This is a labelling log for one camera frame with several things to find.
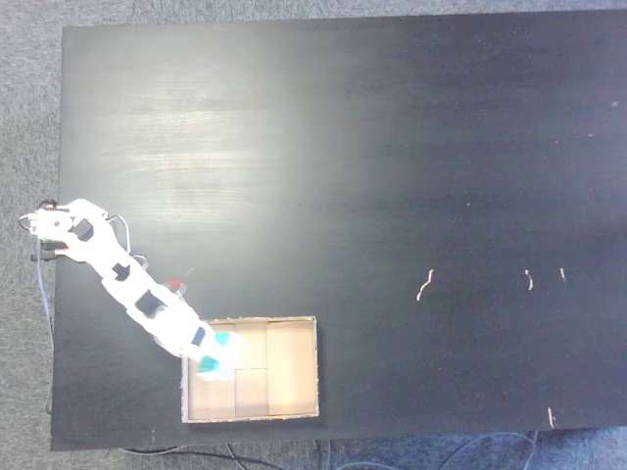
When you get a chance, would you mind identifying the green and white block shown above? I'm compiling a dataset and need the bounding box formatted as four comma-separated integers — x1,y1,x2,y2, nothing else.
197,331,244,381

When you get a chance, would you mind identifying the pale blue floor cable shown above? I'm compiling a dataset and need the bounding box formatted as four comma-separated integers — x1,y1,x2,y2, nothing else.
322,429,541,470

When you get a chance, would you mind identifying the shallow cardboard box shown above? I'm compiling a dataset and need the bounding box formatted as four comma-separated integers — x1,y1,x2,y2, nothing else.
179,315,320,425

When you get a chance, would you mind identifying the black cable under table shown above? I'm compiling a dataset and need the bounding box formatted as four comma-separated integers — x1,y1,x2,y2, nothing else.
120,442,280,470

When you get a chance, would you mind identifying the gray robot power cable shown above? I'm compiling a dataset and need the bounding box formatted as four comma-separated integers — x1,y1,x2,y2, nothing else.
29,252,56,415

